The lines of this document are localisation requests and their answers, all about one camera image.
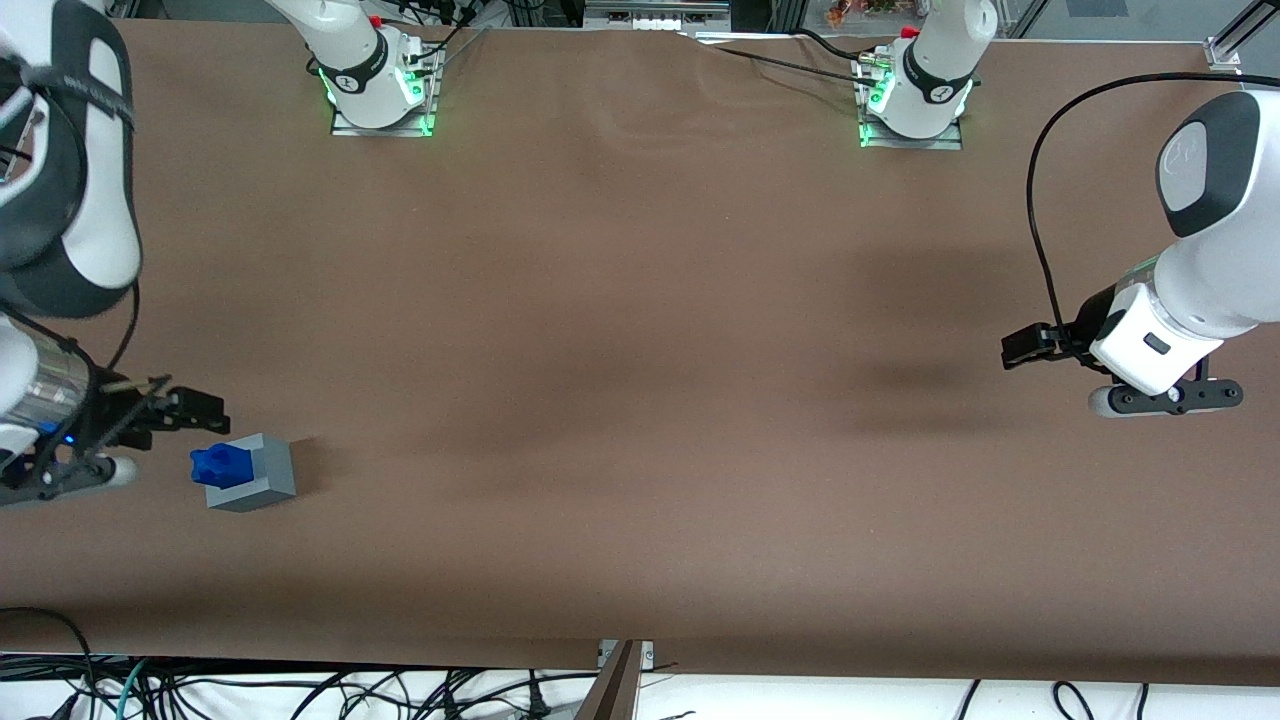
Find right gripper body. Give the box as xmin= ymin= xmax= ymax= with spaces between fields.
xmin=0 ymin=378 xmax=153 ymax=473

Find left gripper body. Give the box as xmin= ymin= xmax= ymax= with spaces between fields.
xmin=1075 ymin=283 xmax=1223 ymax=397

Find blue plastic part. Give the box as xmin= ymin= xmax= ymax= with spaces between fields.
xmin=190 ymin=442 xmax=254 ymax=490

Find gray cube base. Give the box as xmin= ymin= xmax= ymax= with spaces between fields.
xmin=205 ymin=433 xmax=298 ymax=514

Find brown table cover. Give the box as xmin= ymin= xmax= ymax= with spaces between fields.
xmin=0 ymin=18 xmax=1280 ymax=687

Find white power strip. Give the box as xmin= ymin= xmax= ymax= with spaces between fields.
xmin=585 ymin=4 xmax=731 ymax=33

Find aluminium profile beam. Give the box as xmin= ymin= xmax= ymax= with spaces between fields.
xmin=575 ymin=640 xmax=656 ymax=720

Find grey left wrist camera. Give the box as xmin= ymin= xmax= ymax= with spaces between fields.
xmin=1088 ymin=378 xmax=1244 ymax=419

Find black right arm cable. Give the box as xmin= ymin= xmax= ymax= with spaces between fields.
xmin=0 ymin=55 xmax=142 ymax=373

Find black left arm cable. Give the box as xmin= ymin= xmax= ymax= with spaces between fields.
xmin=1025 ymin=70 xmax=1280 ymax=363

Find black looped floor cable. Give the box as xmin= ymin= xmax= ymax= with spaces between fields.
xmin=0 ymin=606 xmax=99 ymax=720

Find teal cable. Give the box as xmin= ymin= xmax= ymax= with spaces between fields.
xmin=112 ymin=655 xmax=153 ymax=720

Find black floor cable bundle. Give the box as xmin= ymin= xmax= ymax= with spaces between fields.
xmin=150 ymin=664 xmax=601 ymax=720

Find black cable to arm base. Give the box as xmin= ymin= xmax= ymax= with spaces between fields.
xmin=795 ymin=28 xmax=881 ymax=67
xmin=685 ymin=35 xmax=881 ymax=89

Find black base connector cables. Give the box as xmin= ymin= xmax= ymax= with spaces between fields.
xmin=400 ymin=0 xmax=491 ymax=73

